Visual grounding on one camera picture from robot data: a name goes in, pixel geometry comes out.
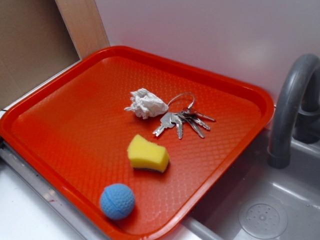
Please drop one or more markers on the yellow sponge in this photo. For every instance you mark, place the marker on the yellow sponge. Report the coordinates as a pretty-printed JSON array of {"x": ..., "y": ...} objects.
[{"x": 143, "y": 154}]

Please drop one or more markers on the silver key leftmost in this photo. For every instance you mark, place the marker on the silver key leftmost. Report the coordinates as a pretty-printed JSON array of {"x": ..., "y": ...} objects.
[{"x": 165, "y": 123}]

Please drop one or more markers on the silver key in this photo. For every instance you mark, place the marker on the silver key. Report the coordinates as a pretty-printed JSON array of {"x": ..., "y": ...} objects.
[
  {"x": 165, "y": 123},
  {"x": 192, "y": 124},
  {"x": 197, "y": 120},
  {"x": 192, "y": 111},
  {"x": 175, "y": 119}
]

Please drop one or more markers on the crumpled white paper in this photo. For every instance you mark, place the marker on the crumpled white paper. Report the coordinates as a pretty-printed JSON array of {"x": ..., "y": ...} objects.
[{"x": 145, "y": 104}]

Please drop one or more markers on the silver key rightmost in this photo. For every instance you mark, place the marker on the silver key rightmost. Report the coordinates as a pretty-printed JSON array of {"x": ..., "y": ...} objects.
[{"x": 192, "y": 111}]

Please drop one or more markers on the orange plastic tray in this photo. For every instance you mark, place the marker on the orange plastic tray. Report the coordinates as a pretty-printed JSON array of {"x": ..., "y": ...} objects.
[{"x": 75, "y": 133}]

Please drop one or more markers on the blue dimpled ball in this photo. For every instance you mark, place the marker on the blue dimpled ball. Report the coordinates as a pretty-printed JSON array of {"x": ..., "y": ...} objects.
[{"x": 117, "y": 201}]

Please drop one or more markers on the grey plastic sink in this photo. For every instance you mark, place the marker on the grey plastic sink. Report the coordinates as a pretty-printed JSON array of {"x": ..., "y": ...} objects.
[{"x": 296, "y": 188}]

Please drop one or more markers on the grey plastic faucet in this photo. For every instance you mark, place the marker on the grey plastic faucet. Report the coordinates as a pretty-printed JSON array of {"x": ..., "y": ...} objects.
[{"x": 297, "y": 112}]

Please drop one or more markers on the sink drain cover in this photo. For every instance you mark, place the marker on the sink drain cover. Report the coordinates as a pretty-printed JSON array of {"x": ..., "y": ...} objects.
[{"x": 263, "y": 218}]

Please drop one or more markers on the brown cardboard panel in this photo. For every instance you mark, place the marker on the brown cardboard panel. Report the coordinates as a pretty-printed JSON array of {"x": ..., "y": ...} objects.
[{"x": 34, "y": 46}]

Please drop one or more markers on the wooden post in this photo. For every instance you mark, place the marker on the wooden post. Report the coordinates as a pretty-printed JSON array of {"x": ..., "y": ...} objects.
[{"x": 84, "y": 25}]

